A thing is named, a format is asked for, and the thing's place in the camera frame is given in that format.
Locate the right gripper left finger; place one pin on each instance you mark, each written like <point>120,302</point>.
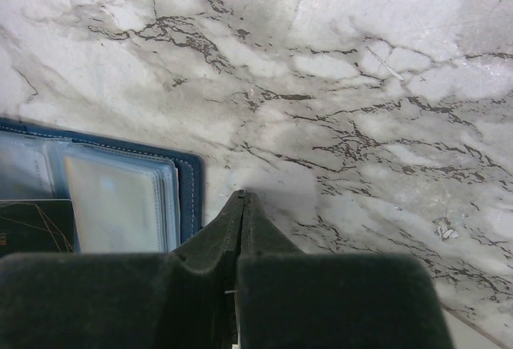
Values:
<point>181,299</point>

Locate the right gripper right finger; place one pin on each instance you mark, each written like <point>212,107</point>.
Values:
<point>290,299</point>

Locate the blue leather card holder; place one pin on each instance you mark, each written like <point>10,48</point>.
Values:
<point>126,197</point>

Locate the dark credit card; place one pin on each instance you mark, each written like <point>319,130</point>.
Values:
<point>37,226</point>

